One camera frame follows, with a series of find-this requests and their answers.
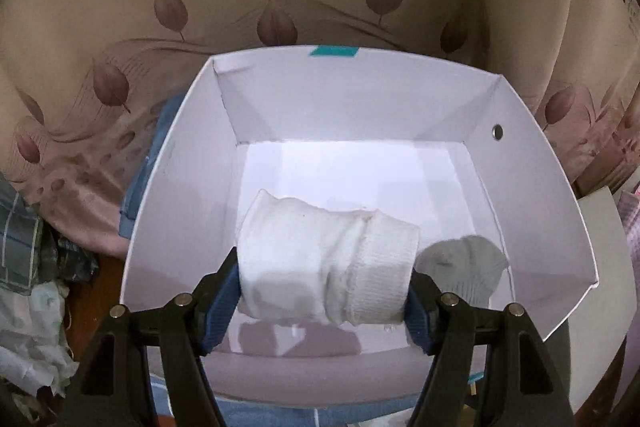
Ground blue checked cloth cover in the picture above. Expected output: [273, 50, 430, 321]
[118, 93, 418, 426]

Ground white floral sheet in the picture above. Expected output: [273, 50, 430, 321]
[1, 282, 78, 395]

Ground white XINCCI shoe box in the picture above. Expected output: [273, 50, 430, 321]
[119, 43, 600, 408]

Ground white socks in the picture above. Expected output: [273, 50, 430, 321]
[236, 190, 420, 326]

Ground grey sock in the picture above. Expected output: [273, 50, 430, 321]
[414, 235, 509, 308]

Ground pink leaf pattern curtain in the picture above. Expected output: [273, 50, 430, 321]
[1, 0, 639, 257]

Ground grey plaid blanket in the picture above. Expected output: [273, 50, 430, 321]
[0, 178, 100, 296]

